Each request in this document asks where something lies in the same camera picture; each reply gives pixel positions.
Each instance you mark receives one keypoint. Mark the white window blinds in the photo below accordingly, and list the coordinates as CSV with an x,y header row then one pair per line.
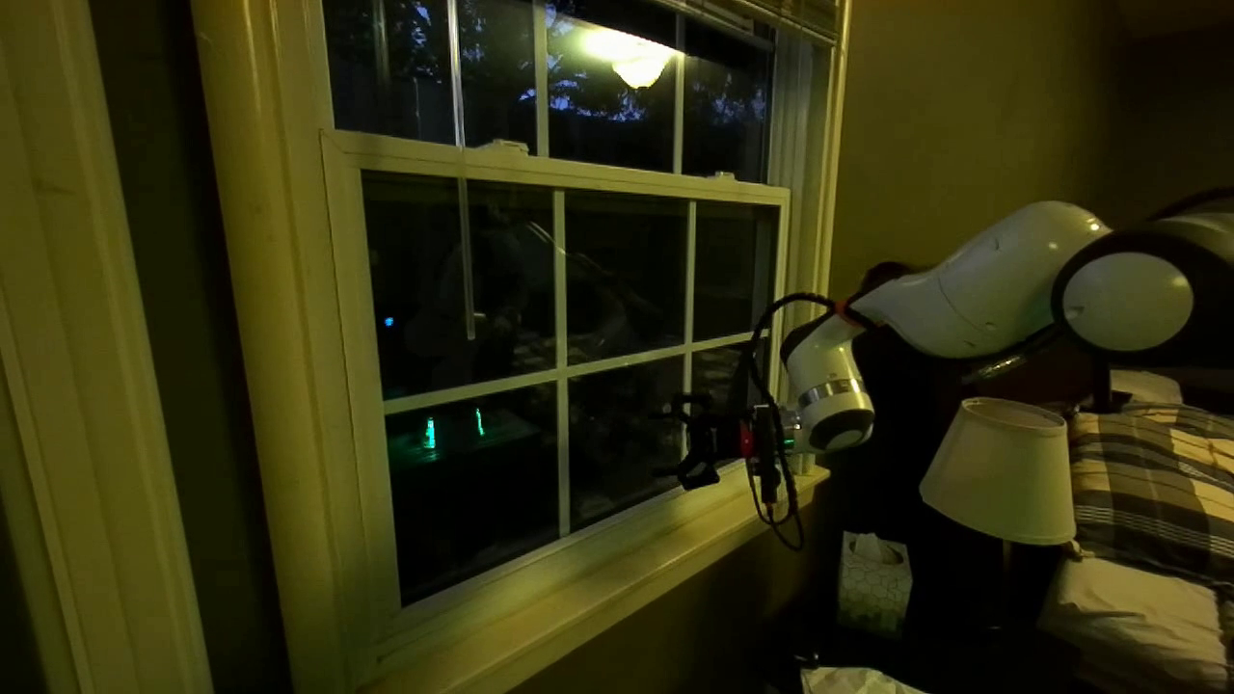
x,y
772,13

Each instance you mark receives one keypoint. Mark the white window frame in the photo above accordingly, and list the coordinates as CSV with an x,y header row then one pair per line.
x,y
258,386

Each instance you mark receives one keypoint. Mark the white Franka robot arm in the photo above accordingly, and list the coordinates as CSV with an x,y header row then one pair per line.
x,y
988,289

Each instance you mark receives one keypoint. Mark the white side trim board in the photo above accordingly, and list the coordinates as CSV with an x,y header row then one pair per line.
x,y
79,447

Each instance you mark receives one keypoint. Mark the pale patterned basket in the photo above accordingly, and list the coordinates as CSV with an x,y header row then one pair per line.
x,y
861,680

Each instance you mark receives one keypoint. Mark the plaid bed blanket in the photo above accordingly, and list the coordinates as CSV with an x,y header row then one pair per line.
x,y
1159,487

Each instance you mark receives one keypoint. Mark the white window sash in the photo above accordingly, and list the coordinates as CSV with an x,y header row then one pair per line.
x,y
542,80
560,372

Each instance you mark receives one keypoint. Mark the white pillow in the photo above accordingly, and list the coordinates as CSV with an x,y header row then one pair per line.
x,y
1132,623

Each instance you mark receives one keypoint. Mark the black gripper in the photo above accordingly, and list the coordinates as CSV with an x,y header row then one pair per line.
x,y
722,444

